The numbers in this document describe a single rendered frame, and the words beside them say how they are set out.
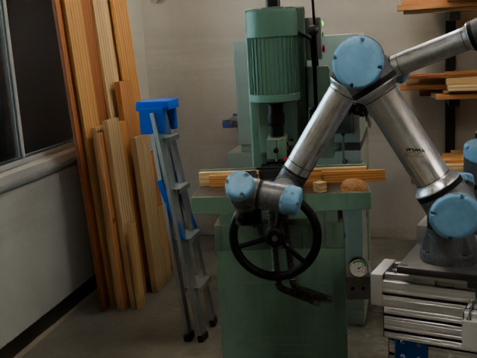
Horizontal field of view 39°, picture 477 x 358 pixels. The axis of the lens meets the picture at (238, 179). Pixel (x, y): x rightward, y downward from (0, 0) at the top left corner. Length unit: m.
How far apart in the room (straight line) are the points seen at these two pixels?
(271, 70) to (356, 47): 0.73
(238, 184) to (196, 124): 3.19
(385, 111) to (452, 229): 0.31
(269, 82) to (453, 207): 0.90
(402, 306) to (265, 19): 1.02
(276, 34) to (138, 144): 1.72
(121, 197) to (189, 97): 1.40
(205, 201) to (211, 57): 2.59
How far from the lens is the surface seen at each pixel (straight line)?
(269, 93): 2.27
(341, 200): 2.25
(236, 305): 2.38
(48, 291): 3.66
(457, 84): 4.14
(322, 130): 1.75
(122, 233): 3.68
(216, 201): 2.27
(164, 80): 4.89
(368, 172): 2.39
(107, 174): 3.61
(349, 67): 1.57
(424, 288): 1.84
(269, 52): 2.26
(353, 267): 2.25
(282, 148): 2.33
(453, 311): 1.85
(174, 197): 3.16
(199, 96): 4.81
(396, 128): 1.60
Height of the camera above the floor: 1.41
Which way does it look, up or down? 12 degrees down
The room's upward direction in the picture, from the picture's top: 3 degrees counter-clockwise
